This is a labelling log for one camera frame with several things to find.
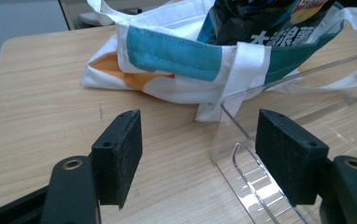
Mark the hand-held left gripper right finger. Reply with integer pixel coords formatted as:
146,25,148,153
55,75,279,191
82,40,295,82
254,108,330,208

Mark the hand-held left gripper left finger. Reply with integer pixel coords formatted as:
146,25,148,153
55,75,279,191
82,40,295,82
91,108,144,210

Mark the clear plastic tray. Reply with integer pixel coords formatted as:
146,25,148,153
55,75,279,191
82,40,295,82
210,49,357,224

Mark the white canvas tote bag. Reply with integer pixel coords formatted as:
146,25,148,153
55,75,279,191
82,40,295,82
81,0,357,122

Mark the dark snack packet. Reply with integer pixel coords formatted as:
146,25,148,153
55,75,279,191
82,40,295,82
196,0,337,48

